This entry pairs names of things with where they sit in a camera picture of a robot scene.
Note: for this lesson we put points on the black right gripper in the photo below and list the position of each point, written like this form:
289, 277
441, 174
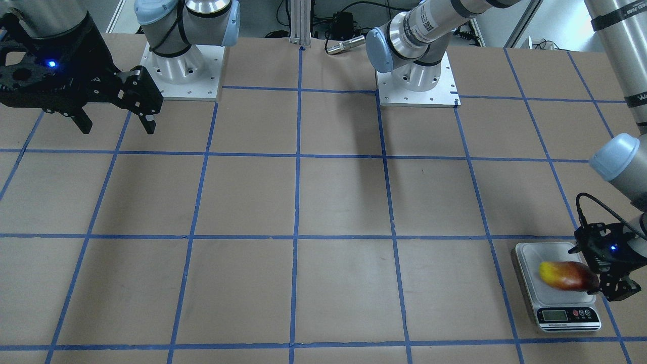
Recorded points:
90, 56

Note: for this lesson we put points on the silver digital kitchen scale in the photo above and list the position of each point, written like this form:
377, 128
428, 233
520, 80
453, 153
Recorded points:
550, 309

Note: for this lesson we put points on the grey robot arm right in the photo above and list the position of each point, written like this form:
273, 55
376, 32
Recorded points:
171, 27

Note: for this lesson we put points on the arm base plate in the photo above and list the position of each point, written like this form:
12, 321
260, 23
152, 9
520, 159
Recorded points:
194, 76
419, 86

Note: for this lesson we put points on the aluminium frame post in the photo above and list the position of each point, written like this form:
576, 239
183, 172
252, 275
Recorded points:
300, 19

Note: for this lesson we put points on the yellow red mango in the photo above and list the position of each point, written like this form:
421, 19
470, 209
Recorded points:
569, 276

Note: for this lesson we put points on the silver metal cylinder connector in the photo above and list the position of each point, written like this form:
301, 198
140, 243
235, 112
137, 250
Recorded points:
345, 45

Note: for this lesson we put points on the black power adapter box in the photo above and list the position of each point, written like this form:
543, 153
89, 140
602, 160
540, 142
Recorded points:
342, 26

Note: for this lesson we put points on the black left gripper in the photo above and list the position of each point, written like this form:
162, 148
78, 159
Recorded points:
619, 289

